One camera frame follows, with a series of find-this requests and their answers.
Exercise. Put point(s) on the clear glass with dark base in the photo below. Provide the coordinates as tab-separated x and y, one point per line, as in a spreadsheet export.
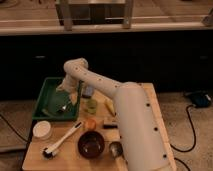
88	92

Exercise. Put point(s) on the white handled dish brush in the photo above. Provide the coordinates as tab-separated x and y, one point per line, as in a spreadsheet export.
50	151

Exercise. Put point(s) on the green plastic tray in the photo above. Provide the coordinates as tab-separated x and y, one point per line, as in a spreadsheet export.
55	105

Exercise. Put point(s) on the silver metal cup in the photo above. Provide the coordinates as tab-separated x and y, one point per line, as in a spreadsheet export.
115	149

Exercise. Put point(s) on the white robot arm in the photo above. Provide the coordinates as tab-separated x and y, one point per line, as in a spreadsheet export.
142	142

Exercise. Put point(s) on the dark brown bowl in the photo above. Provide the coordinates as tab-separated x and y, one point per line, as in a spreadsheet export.
91	144

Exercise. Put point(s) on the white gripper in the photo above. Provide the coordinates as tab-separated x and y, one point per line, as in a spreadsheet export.
68	84

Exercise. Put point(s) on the orange round fruit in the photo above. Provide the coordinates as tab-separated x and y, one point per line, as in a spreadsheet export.
90	124

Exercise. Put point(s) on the yellow banana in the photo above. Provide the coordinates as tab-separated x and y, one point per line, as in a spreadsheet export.
110	107

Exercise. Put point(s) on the dark blue device on floor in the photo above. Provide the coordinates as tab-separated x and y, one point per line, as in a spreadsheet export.
199	99

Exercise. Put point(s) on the green translucent cup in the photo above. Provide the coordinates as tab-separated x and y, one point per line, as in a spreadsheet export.
91	106

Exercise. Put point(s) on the small dark rectangular block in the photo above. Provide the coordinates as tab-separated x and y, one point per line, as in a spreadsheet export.
109	125

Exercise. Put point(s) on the wooden chair frame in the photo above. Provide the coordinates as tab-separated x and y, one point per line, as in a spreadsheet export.
94	12

